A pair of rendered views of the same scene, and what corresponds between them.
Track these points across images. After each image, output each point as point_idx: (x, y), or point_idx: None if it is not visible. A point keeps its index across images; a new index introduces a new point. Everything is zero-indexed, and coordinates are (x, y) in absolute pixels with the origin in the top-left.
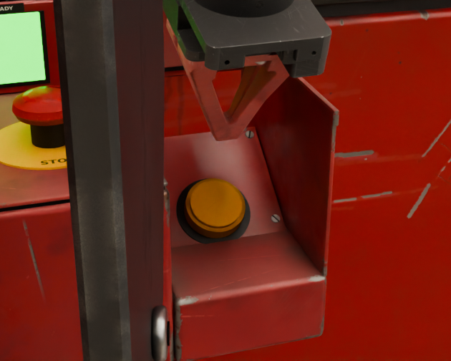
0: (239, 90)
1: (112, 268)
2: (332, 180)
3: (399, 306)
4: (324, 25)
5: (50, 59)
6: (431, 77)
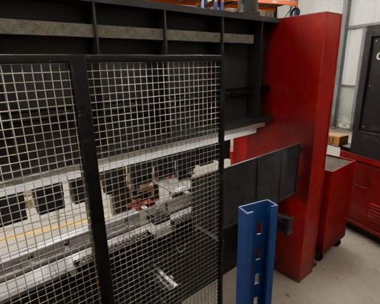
0: (137, 204)
1: None
2: (130, 207)
3: None
4: (130, 196)
5: (152, 204)
6: None
